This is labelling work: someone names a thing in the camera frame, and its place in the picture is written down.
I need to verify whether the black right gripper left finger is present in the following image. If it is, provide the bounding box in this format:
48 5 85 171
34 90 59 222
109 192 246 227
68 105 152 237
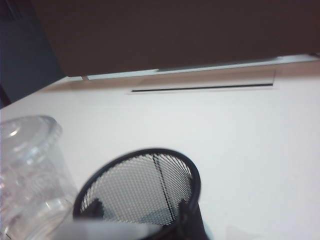
87 197 106 220

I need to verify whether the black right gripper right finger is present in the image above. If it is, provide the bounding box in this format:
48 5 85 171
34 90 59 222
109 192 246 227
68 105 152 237
179 199 209 240

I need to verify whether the large clear Starbucks cup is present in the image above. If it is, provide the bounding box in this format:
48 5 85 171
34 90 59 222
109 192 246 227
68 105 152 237
0 147 79 240

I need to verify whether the black mesh pen holder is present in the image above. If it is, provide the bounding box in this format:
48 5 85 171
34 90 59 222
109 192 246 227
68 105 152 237
72 147 209 240

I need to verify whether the brown fabric desk divider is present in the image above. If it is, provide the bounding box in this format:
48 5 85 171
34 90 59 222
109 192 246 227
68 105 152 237
34 0 320 76

